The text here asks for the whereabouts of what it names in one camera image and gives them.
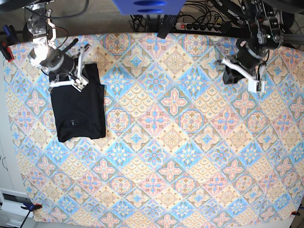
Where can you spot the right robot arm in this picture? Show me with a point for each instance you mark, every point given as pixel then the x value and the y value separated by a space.
pixel 44 34

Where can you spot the blue clamp top left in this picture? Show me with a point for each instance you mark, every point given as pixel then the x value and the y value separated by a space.
pixel 5 45

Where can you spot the black perforated bracket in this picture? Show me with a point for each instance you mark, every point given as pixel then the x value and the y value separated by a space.
pixel 168 23

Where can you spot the black T-shirt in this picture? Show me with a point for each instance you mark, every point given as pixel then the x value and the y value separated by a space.
pixel 80 114

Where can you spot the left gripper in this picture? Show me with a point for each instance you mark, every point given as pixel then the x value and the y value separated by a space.
pixel 248 57

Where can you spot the blue clamp bottom left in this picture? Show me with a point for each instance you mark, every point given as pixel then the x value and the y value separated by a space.
pixel 30 207

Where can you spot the blue clamp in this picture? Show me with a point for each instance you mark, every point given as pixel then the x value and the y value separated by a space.
pixel 5 45
pixel 30 207

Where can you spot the patterned tablecloth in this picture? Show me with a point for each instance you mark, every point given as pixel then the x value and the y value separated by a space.
pixel 182 149

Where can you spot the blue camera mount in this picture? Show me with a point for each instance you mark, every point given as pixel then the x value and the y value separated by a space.
pixel 142 7

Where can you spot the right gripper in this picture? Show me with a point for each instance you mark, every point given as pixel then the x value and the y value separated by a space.
pixel 58 62

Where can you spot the white cabinet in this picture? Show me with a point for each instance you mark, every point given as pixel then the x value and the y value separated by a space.
pixel 11 187

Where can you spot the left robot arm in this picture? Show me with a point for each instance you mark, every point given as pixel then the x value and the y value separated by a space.
pixel 264 30

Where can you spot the white power strip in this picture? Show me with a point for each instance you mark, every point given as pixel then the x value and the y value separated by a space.
pixel 185 26

